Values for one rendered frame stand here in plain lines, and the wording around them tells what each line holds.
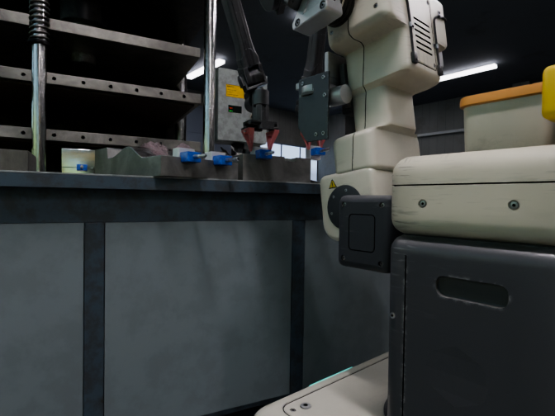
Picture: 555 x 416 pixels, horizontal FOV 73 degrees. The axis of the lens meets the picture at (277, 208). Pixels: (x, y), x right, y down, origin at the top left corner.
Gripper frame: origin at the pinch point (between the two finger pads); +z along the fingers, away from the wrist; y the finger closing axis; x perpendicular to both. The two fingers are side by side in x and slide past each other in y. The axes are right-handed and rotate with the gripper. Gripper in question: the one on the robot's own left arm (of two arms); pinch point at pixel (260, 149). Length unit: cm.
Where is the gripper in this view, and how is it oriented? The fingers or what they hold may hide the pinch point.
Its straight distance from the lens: 129.0
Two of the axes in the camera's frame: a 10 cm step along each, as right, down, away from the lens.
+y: -8.9, 0.1, -4.5
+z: -0.1, 10.0, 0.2
